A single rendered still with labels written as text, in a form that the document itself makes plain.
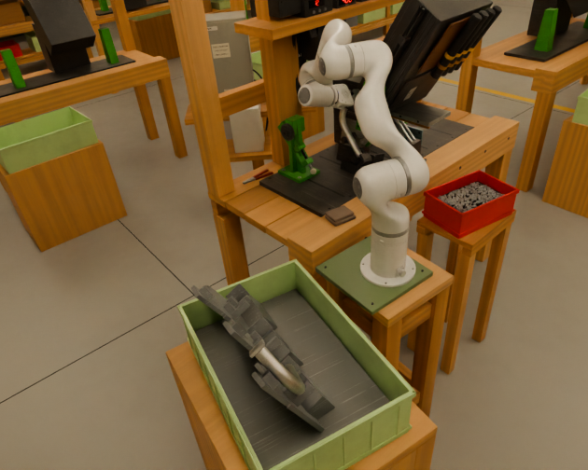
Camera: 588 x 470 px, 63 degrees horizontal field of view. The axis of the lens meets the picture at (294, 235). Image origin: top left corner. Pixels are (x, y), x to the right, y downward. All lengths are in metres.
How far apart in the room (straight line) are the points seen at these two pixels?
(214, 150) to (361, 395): 1.18
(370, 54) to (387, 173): 0.37
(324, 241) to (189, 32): 0.90
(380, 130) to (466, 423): 1.43
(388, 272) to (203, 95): 0.98
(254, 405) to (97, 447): 1.26
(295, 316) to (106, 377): 1.42
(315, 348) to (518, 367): 1.40
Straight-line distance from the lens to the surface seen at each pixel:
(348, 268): 1.70
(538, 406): 2.54
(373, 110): 1.48
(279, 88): 2.20
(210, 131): 2.02
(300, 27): 2.06
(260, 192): 2.15
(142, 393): 2.60
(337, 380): 1.40
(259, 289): 1.59
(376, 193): 1.40
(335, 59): 1.51
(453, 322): 2.27
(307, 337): 1.50
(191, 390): 1.51
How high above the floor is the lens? 1.97
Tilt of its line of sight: 36 degrees down
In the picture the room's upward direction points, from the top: 5 degrees counter-clockwise
